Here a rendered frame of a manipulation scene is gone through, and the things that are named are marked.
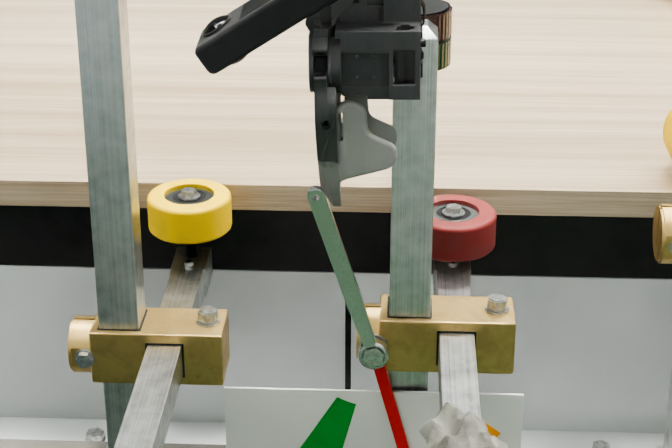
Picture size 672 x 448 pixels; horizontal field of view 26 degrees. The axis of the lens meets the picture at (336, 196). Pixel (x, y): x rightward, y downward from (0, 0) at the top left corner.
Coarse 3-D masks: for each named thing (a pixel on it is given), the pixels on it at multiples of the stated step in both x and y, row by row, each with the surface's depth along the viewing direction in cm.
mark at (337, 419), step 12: (336, 408) 127; (348, 408) 127; (324, 420) 127; (336, 420) 127; (348, 420) 127; (312, 432) 128; (324, 432) 128; (336, 432) 128; (312, 444) 129; (324, 444) 128; (336, 444) 128
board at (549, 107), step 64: (0, 0) 200; (64, 0) 200; (128, 0) 200; (192, 0) 200; (448, 0) 200; (512, 0) 200; (576, 0) 200; (640, 0) 200; (0, 64) 175; (64, 64) 175; (192, 64) 175; (256, 64) 175; (512, 64) 175; (576, 64) 175; (640, 64) 175; (0, 128) 156; (64, 128) 156; (192, 128) 156; (256, 128) 156; (448, 128) 156; (512, 128) 156; (576, 128) 156; (640, 128) 156; (0, 192) 144; (64, 192) 143; (256, 192) 142; (384, 192) 142; (448, 192) 141; (512, 192) 141; (576, 192) 141; (640, 192) 140
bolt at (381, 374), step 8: (376, 336) 124; (368, 352) 122; (376, 352) 122; (368, 360) 123; (376, 360) 123; (384, 368) 125; (376, 376) 125; (384, 376) 125; (384, 384) 125; (384, 392) 126; (392, 392) 126; (384, 400) 126; (392, 400) 126; (392, 408) 126; (392, 416) 126; (392, 424) 127; (400, 424) 127; (400, 432) 127; (400, 440) 127
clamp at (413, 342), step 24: (384, 312) 125; (432, 312) 125; (456, 312) 125; (480, 312) 125; (384, 336) 124; (408, 336) 124; (432, 336) 124; (480, 336) 123; (504, 336) 123; (408, 360) 125; (432, 360) 125; (480, 360) 124; (504, 360) 124
